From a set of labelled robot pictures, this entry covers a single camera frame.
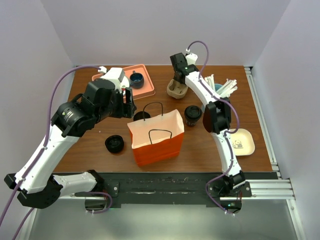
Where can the dark coffee cup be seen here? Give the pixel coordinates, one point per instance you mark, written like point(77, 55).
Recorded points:
point(191, 122)
point(141, 115)

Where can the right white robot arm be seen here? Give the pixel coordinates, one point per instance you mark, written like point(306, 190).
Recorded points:
point(216, 120)

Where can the white wrapped straws bundle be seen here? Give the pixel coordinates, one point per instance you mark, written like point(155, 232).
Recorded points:
point(227, 88)

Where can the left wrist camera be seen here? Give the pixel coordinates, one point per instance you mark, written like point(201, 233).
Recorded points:
point(114, 75)

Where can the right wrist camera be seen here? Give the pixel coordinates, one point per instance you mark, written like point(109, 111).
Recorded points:
point(191, 58)

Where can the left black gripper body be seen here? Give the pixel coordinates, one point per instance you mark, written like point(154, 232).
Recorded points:
point(115, 108)

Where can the black cup lid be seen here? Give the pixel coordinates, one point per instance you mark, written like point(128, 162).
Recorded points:
point(114, 144)
point(193, 113)

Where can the cardboard cup carrier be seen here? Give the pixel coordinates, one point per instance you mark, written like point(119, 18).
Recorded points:
point(176, 89)

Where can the pink plastic tray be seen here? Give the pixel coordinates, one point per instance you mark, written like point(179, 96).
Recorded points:
point(146, 91)

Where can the dark blue ceramic cup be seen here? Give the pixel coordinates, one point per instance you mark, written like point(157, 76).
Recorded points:
point(136, 80)

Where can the orange paper bag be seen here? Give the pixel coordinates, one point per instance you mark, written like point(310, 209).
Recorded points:
point(157, 138)

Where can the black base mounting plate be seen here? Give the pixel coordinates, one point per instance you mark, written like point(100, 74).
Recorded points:
point(166, 188)

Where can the white panda dish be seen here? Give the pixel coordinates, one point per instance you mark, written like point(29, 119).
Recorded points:
point(242, 143)

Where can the aluminium frame rail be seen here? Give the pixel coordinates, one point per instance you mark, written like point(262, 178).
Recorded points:
point(262, 122)

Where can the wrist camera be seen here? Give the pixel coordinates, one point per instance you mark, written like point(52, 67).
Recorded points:
point(191, 58)
point(114, 75)

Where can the black cup lid on table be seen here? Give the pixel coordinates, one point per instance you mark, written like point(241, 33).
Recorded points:
point(114, 144)

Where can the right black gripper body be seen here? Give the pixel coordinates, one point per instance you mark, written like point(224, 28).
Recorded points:
point(176, 78)

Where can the white plate with strawberry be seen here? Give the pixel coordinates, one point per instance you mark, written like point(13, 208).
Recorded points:
point(125, 83)

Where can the light blue straw holder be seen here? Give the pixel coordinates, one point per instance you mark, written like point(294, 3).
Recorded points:
point(217, 86)

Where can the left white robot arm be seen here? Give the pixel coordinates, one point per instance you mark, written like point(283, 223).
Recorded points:
point(38, 187)

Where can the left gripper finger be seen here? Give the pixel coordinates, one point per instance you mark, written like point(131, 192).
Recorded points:
point(129, 109)
point(129, 96)

